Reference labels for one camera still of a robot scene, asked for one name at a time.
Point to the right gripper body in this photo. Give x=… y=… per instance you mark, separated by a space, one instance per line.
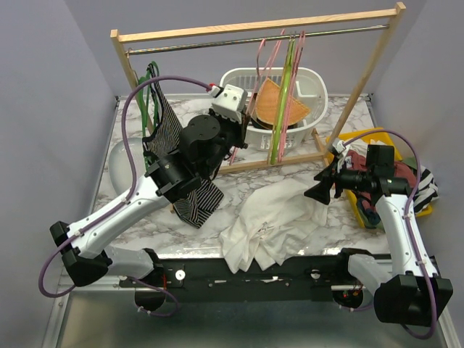
x=351 y=180

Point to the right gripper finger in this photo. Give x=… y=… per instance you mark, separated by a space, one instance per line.
x=320 y=192
x=332 y=172

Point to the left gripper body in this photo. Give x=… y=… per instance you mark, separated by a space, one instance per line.
x=230 y=129

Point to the white tank top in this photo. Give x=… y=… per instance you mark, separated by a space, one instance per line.
x=274 y=224

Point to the pink hanger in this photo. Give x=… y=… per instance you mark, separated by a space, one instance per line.
x=260 y=71
x=294 y=68

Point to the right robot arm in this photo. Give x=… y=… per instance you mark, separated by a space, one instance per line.
x=413 y=293

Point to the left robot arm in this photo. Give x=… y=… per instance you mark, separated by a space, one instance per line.
x=183 y=177

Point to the light green hanger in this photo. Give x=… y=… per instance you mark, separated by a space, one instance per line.
x=278 y=140

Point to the striped black tank top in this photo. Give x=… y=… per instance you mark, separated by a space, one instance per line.
x=166 y=127

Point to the dark green hanger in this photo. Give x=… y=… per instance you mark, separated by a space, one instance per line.
x=145 y=96

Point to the maroon red garment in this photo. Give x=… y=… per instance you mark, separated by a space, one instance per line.
x=356 y=161

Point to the dark bowl in basket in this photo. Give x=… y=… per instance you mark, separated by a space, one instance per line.
x=254 y=121

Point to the yellow plastic bin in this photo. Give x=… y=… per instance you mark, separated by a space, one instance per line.
x=360 y=146

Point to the white plastic laundry basket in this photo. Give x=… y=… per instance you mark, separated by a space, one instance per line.
x=310 y=90

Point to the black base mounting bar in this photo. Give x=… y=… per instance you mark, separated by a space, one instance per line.
x=298 y=278

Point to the white oval plate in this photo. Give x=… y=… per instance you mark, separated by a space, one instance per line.
x=120 y=173

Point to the metal hanging rod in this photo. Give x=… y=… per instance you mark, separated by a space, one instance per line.
x=213 y=44

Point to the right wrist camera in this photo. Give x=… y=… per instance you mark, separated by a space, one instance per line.
x=339 y=151

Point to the wooden clothes rack frame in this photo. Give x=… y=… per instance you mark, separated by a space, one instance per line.
x=395 y=15

